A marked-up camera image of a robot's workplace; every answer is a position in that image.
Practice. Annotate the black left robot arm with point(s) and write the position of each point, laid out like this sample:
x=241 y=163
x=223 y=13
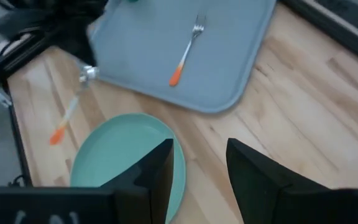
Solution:
x=14 y=21

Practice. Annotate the small black ribbed mat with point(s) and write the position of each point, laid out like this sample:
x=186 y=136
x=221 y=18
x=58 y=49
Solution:
x=346 y=11

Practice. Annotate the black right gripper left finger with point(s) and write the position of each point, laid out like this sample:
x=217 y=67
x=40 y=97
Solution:
x=73 y=205

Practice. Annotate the grey plastic tray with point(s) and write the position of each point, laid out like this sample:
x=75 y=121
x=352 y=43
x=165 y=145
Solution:
x=154 y=56

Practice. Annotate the mint green plate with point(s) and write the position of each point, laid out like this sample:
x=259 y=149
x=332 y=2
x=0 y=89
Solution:
x=113 y=149

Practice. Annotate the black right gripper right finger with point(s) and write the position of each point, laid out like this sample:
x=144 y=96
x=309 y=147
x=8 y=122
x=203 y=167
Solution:
x=291 y=202

